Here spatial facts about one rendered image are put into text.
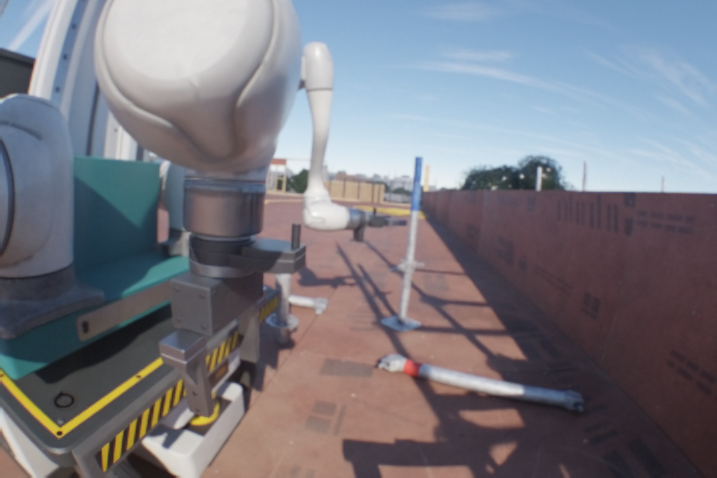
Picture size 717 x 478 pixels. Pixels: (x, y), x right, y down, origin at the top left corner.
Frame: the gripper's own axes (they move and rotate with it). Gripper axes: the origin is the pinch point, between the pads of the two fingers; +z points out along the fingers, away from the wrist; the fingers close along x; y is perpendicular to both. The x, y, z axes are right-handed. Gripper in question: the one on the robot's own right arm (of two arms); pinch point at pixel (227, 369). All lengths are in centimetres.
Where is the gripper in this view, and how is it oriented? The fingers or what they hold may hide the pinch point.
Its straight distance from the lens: 41.8
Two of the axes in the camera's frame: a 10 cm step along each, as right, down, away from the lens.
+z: -0.8, 9.9, 0.7
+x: -1.1, 0.6, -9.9
